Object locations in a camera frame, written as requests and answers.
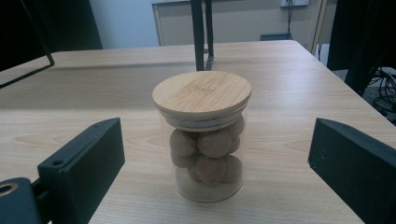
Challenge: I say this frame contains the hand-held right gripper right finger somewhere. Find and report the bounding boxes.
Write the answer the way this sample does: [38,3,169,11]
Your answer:
[307,117,396,224]

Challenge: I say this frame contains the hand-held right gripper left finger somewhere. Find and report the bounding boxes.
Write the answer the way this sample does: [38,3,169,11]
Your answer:
[36,117,126,224]

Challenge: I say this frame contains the clear glass jar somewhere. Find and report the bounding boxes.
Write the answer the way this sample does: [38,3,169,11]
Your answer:
[158,104,250,203]

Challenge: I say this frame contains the round wooden jar lid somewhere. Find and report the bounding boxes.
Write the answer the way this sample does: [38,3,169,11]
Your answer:
[151,70,253,133]

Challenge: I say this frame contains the dark curtain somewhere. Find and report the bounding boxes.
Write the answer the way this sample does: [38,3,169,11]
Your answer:
[326,0,396,97]
[0,0,104,73]

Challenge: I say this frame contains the pile of brown balls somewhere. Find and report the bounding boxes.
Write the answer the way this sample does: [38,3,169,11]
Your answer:
[169,115,246,187]

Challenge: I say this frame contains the dark low box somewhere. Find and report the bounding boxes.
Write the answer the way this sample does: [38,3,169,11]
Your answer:
[260,32,292,42]

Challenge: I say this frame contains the bundle of black cables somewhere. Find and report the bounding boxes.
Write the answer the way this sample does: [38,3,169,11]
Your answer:
[371,67,396,119]

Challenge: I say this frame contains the thin black metal frame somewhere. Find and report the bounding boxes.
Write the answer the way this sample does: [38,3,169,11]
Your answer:
[0,0,56,90]

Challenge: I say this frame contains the black hanging cable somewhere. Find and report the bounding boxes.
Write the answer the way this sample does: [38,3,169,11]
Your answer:
[286,0,295,40]

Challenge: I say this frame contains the black metal stand post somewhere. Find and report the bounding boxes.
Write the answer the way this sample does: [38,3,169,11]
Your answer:
[190,0,216,72]

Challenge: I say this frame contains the white wall socket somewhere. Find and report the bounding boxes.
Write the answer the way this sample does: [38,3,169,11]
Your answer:
[279,0,310,7]

